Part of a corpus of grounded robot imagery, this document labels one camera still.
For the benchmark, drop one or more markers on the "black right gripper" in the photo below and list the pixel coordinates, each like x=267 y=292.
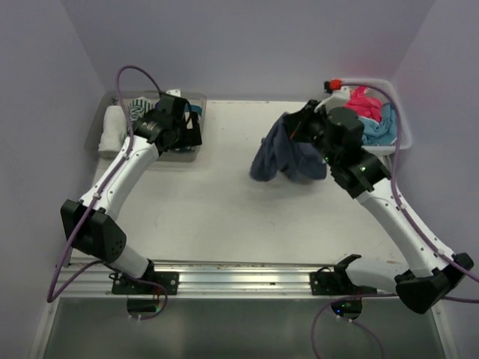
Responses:
x=299 y=119

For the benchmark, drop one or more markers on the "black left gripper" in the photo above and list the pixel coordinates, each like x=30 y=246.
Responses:
x=191 y=136

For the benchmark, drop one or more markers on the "dark grey towel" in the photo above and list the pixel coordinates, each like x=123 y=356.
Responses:
x=299 y=162

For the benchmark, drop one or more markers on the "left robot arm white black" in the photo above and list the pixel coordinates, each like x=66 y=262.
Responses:
x=90 y=223

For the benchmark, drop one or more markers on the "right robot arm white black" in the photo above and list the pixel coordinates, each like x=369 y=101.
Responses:
x=432 y=269

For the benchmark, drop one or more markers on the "beige teal rolled towel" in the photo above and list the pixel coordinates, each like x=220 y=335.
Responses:
x=196 y=108

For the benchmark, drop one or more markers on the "green striped rolled towel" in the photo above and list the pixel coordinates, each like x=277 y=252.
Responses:
x=138 y=108

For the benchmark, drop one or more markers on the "pink object in basket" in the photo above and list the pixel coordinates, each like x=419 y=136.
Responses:
x=363 y=105

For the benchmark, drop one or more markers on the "white rolled towel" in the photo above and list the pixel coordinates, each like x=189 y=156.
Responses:
x=114 y=132

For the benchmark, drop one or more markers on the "light blue crumpled towel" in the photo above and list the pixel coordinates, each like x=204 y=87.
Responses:
x=383 y=133

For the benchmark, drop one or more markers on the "white plastic laundry basket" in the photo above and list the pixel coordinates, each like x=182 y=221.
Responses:
x=339 y=93

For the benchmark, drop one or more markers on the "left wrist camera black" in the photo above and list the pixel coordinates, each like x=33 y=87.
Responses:
x=172 y=105

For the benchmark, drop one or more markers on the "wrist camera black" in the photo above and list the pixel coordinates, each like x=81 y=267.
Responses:
x=344 y=128
x=172 y=105

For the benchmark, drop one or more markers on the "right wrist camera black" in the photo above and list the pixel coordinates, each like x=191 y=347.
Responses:
x=344 y=128

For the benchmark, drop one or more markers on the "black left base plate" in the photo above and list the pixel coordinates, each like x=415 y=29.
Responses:
x=169 y=280

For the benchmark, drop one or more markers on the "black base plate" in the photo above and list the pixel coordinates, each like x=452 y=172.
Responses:
x=335 y=284
x=169 y=280

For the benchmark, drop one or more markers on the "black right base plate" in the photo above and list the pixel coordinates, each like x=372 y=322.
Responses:
x=335 y=284

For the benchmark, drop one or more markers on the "aluminium mounting rail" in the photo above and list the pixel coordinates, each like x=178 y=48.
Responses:
x=202 y=279

